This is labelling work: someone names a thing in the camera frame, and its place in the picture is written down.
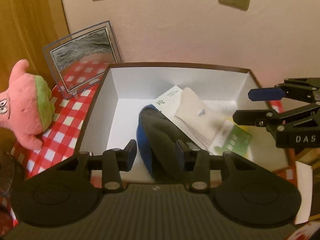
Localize striped knitted beanie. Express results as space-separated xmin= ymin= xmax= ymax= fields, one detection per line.
xmin=137 ymin=105 xmax=196 ymax=184

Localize green card package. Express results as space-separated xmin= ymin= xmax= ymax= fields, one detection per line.
xmin=213 ymin=123 xmax=252 ymax=157

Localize white packaged socks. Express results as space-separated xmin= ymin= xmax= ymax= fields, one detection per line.
xmin=152 ymin=86 xmax=233 ymax=155

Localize red white checkered tablecloth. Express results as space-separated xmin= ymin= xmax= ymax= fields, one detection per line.
xmin=0 ymin=61 xmax=110 ymax=230

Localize brown cardboard box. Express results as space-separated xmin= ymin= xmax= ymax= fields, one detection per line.
xmin=75 ymin=61 xmax=297 ymax=184

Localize pink star plush toy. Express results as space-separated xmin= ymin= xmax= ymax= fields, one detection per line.
xmin=1 ymin=59 xmax=55 ymax=150

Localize wooden door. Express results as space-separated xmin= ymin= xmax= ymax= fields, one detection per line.
xmin=1 ymin=0 xmax=69 ymax=91

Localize glass picture frame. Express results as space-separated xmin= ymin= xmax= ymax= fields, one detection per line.
xmin=43 ymin=21 xmax=122 ymax=99

